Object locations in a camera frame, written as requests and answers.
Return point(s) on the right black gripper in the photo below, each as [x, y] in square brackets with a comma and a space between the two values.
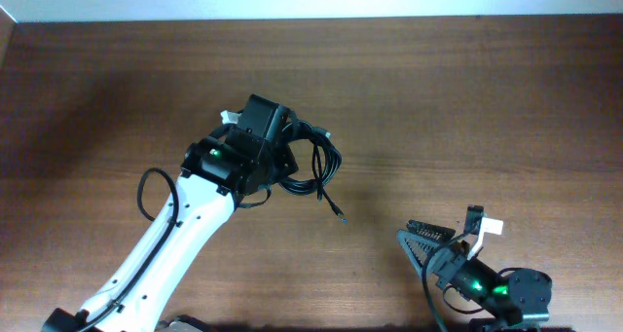
[448, 260]

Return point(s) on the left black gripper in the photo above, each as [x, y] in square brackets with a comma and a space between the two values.
[287, 164]

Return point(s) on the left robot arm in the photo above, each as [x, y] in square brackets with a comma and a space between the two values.
[243, 156]

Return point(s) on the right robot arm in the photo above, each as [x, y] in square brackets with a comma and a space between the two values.
[516, 298]

